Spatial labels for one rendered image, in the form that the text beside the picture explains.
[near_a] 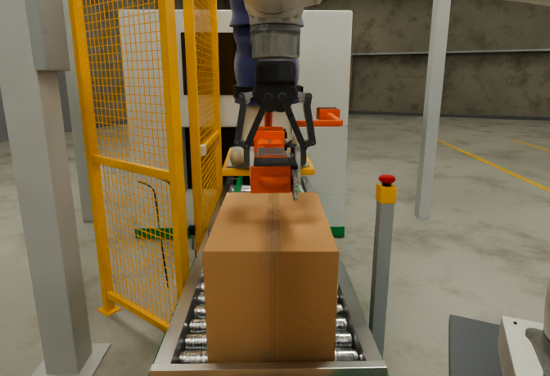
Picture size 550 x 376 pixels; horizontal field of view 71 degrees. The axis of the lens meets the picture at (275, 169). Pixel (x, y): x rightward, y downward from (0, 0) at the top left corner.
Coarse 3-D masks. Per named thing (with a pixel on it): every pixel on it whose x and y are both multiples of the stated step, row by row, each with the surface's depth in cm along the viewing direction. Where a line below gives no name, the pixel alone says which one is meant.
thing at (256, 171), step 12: (264, 156) 77; (276, 156) 77; (252, 168) 70; (264, 168) 70; (276, 168) 70; (288, 168) 70; (252, 180) 70; (252, 192) 71; (264, 192) 71; (276, 192) 71; (288, 192) 71
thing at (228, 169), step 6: (228, 156) 135; (228, 162) 125; (228, 168) 120; (234, 168) 120; (240, 168) 120; (246, 168) 120; (222, 174) 119; (228, 174) 119; (234, 174) 119; (240, 174) 119; (246, 174) 119
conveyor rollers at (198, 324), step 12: (204, 288) 171; (204, 300) 162; (204, 312) 153; (336, 312) 154; (192, 324) 145; (204, 324) 145; (336, 324) 146; (192, 336) 137; (204, 336) 137; (336, 336) 138; (348, 336) 138; (192, 348) 136; (204, 348) 136; (180, 360) 127; (192, 360) 127; (204, 360) 127; (336, 360) 128; (348, 360) 128
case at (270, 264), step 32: (224, 224) 133; (256, 224) 133; (288, 224) 133; (320, 224) 133; (224, 256) 113; (256, 256) 113; (288, 256) 113; (320, 256) 113; (224, 288) 116; (256, 288) 116; (288, 288) 116; (320, 288) 116; (224, 320) 118; (256, 320) 118; (288, 320) 118; (320, 320) 118; (224, 352) 121; (256, 352) 121; (288, 352) 121; (320, 352) 121
